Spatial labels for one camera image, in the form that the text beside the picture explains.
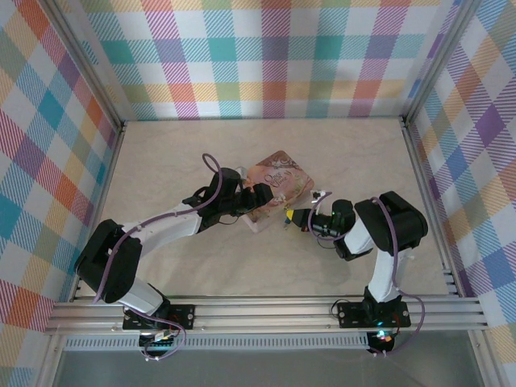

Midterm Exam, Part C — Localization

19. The aluminium side rail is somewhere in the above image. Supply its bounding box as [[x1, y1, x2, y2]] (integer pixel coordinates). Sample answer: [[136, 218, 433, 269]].
[[69, 120, 127, 303], [401, 116, 464, 298]]

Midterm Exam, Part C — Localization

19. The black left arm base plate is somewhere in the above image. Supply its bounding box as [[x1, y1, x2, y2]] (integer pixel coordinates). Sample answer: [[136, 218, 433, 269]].
[[122, 304, 197, 332]]

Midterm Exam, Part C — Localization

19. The controller circuit board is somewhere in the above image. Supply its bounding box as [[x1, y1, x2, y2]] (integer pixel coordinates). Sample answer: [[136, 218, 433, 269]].
[[369, 329, 395, 352], [138, 330, 179, 352]]

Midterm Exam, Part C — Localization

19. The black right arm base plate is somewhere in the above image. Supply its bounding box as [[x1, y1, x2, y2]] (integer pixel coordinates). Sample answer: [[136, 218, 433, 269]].
[[336, 298, 412, 329]]

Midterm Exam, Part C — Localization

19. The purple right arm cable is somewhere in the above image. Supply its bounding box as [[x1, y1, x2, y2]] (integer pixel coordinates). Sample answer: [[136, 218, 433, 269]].
[[306, 191, 427, 358]]

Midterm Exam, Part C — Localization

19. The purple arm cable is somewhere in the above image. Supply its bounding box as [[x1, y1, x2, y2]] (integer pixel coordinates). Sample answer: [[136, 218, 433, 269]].
[[91, 152, 225, 362], [306, 191, 427, 358]]

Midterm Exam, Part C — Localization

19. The aluminium mounting rail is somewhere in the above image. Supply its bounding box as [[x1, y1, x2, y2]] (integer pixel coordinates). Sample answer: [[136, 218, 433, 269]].
[[44, 297, 491, 336]]

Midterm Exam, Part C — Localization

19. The pink illustrated tin box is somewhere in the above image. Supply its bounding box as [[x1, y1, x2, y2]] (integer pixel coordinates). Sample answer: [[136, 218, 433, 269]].
[[241, 150, 318, 235]]

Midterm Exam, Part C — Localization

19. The right controller circuit board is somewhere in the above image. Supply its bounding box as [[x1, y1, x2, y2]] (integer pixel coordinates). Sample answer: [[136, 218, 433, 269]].
[[369, 329, 395, 352]]

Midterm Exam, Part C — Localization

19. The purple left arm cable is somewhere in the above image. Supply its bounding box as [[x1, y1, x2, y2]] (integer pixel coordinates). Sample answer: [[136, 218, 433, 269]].
[[91, 152, 225, 362]]

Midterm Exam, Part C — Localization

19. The grey slotted cable duct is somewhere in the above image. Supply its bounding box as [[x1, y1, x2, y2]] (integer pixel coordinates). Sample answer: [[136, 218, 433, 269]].
[[63, 332, 370, 352]]

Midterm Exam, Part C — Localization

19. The aluminium frame post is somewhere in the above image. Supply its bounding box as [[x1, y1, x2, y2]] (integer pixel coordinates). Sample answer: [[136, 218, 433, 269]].
[[402, 0, 483, 124], [46, 0, 127, 127]]

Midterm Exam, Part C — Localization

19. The left controller circuit board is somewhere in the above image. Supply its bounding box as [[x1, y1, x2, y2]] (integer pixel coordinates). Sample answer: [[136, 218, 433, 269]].
[[138, 330, 179, 352]]

